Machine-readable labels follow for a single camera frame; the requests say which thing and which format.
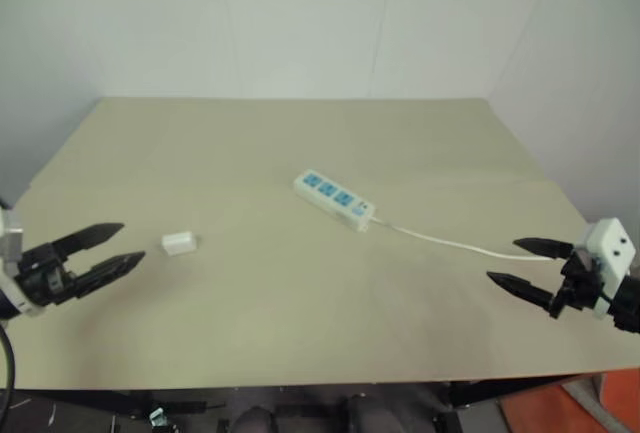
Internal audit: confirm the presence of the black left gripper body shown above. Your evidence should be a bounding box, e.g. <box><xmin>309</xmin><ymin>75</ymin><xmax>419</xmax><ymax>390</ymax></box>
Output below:
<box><xmin>14</xmin><ymin>241</ymin><xmax>85</xmax><ymax>311</ymax></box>

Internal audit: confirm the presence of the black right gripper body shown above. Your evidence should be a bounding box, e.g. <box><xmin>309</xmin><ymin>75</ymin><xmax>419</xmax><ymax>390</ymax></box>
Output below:
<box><xmin>547</xmin><ymin>247</ymin><xmax>614</xmax><ymax>321</ymax></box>

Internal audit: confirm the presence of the orange floor object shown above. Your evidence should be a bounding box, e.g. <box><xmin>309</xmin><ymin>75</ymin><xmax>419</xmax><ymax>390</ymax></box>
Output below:
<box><xmin>498</xmin><ymin>369</ymin><xmax>640</xmax><ymax>433</ymax></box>

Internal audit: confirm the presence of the white power adapter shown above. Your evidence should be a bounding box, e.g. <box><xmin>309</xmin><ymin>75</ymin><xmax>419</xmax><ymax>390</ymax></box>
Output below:
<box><xmin>160</xmin><ymin>233</ymin><xmax>200</xmax><ymax>256</ymax></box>

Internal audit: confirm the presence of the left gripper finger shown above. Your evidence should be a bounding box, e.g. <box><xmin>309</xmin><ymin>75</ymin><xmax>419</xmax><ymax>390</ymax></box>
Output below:
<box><xmin>73</xmin><ymin>251</ymin><xmax>147</xmax><ymax>300</ymax></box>
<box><xmin>49</xmin><ymin>223</ymin><xmax>125</xmax><ymax>259</ymax></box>

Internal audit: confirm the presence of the dark rounded shape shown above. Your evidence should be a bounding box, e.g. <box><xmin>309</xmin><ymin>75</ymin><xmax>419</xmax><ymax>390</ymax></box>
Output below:
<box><xmin>231</xmin><ymin>404</ymin><xmax>277</xmax><ymax>433</ymax></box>

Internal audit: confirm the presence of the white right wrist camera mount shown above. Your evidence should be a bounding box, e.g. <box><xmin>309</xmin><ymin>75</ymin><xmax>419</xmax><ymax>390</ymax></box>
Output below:
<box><xmin>573</xmin><ymin>217</ymin><xmax>638</xmax><ymax>320</ymax></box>

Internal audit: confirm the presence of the white power cord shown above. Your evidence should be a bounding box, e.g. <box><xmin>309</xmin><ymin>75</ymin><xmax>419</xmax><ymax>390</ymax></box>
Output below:
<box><xmin>368</xmin><ymin>215</ymin><xmax>557</xmax><ymax>263</ymax></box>

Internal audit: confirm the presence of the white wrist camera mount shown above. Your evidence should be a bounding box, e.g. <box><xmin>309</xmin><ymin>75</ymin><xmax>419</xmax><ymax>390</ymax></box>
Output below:
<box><xmin>573</xmin><ymin>217</ymin><xmax>638</xmax><ymax>320</ymax></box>
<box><xmin>0</xmin><ymin>206</ymin><xmax>50</xmax><ymax>320</ymax></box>

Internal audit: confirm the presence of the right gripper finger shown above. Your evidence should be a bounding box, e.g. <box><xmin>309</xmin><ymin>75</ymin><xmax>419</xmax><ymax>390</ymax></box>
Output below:
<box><xmin>485</xmin><ymin>271</ymin><xmax>558</xmax><ymax>311</ymax></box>
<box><xmin>513</xmin><ymin>236</ymin><xmax>574</xmax><ymax>261</ymax></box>

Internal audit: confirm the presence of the white power strip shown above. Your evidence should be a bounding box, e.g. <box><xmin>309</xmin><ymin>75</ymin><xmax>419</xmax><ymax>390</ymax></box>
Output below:
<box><xmin>292</xmin><ymin>168</ymin><xmax>377</xmax><ymax>235</ymax></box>

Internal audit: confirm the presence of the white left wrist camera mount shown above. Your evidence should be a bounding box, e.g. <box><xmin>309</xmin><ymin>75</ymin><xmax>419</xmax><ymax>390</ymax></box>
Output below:
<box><xmin>0</xmin><ymin>206</ymin><xmax>50</xmax><ymax>320</ymax></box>

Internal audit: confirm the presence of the grey post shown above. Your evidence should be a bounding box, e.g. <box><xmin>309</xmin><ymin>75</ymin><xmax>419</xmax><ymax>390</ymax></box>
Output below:
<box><xmin>563</xmin><ymin>374</ymin><xmax>609</xmax><ymax>433</ymax></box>

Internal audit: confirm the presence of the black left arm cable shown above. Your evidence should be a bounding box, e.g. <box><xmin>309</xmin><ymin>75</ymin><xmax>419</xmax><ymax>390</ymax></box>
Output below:
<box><xmin>0</xmin><ymin>325</ymin><xmax>17</xmax><ymax>417</ymax></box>

